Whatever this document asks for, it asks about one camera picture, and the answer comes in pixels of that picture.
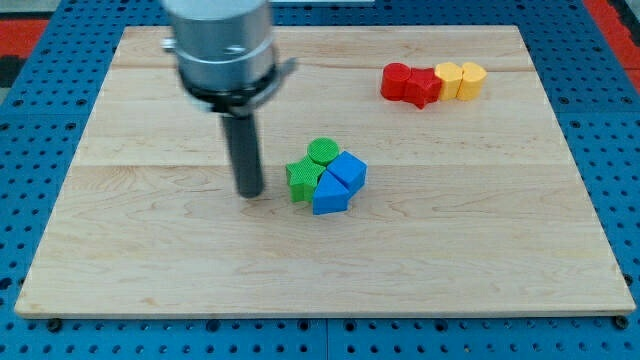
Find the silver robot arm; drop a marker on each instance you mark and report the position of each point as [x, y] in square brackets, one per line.
[226, 52]

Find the green star block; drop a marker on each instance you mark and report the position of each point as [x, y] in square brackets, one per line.
[302, 178]

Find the blue triangle block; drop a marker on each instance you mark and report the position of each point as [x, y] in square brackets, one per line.
[330, 195]

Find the green cylinder block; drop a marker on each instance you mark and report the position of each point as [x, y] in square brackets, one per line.
[323, 150]

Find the blue cube block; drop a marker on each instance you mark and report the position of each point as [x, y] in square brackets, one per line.
[350, 171]

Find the light wooden board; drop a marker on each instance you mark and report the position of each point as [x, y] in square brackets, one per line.
[469, 209]

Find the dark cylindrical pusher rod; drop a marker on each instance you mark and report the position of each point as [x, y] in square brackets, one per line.
[244, 152]

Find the red cylinder block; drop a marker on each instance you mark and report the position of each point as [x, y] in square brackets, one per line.
[394, 79]

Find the red star block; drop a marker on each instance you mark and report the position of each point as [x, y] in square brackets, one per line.
[422, 87]

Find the yellow cylinder block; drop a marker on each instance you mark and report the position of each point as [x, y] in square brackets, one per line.
[472, 82]

